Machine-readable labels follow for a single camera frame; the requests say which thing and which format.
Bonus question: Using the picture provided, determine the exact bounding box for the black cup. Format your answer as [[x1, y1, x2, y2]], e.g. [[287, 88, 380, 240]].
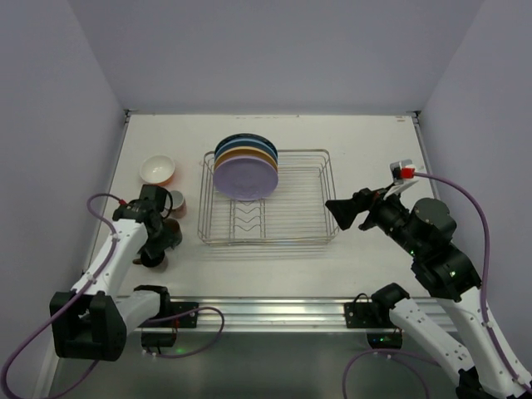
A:
[[165, 218, 183, 249]]

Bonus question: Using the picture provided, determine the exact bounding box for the dark red cup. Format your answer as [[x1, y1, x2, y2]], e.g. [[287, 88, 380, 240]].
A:
[[132, 251, 165, 268]]

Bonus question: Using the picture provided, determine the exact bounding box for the pink dotted mug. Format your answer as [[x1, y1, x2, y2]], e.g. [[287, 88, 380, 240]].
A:
[[170, 190, 187, 219]]

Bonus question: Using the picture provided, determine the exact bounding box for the orange bowl white inside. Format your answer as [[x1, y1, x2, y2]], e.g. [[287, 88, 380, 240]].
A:
[[139, 155, 175, 186]]

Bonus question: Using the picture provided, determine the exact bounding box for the purple plate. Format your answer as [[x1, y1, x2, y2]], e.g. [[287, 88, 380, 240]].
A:
[[214, 155, 278, 201]]

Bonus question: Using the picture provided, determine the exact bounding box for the yellow plate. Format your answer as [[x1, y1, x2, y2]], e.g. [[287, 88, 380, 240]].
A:
[[214, 146, 278, 171]]

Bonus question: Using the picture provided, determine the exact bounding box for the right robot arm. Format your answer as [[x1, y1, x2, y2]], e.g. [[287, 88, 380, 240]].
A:
[[325, 189, 531, 398]]

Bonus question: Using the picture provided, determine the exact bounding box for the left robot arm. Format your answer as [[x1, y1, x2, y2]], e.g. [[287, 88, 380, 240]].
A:
[[49, 209, 182, 362]]

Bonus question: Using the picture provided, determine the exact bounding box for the light blue plate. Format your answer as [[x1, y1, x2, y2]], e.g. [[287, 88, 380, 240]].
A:
[[214, 139, 278, 161]]

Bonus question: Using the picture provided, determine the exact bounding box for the dark teal plate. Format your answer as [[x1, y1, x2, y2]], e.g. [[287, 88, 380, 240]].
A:
[[214, 133, 278, 156]]

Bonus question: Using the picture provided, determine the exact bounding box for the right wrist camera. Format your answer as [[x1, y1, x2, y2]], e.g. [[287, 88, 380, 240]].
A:
[[384, 159, 418, 200]]

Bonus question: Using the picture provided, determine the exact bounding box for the metal wire dish rack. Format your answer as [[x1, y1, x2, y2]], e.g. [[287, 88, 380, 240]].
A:
[[198, 149, 339, 246]]

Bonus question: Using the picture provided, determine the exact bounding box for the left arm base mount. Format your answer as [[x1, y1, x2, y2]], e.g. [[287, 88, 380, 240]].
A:
[[140, 302, 199, 352]]

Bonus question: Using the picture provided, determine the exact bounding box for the aluminium frame rail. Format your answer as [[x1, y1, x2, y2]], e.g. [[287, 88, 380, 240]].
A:
[[52, 293, 491, 333]]

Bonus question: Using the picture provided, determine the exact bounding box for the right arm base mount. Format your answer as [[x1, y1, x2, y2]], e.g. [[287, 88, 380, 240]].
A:
[[343, 293, 403, 349]]

